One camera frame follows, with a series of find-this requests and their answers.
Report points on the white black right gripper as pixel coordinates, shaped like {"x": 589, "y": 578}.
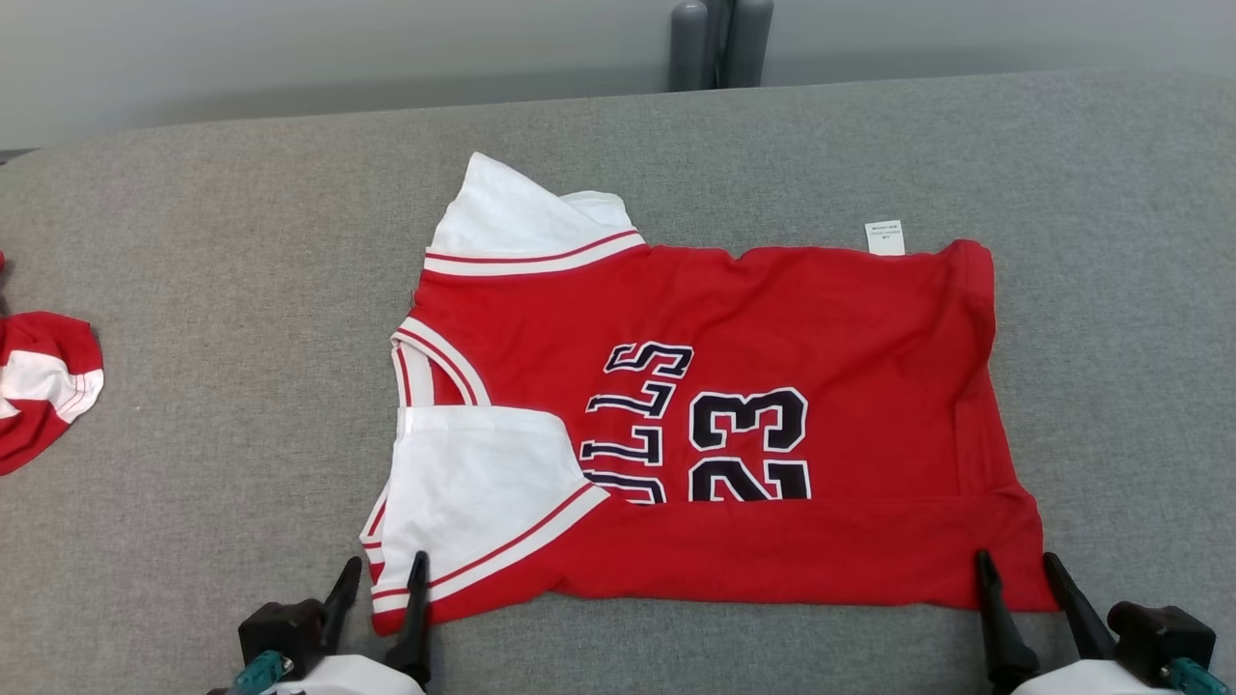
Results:
{"x": 1091, "y": 681}

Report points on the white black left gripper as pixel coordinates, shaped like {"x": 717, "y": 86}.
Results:
{"x": 357, "y": 679}

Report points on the red jersey with number 23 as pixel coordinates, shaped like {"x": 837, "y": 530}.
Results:
{"x": 772, "y": 309}

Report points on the red shorts with white stripes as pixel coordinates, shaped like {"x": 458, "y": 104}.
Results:
{"x": 48, "y": 333}

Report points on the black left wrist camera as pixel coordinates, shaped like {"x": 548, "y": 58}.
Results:
{"x": 280, "y": 627}

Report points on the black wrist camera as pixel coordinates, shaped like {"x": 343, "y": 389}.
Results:
{"x": 1159, "y": 632}
{"x": 280, "y": 627}

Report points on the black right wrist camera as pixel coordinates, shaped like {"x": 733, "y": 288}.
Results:
{"x": 1159, "y": 632}

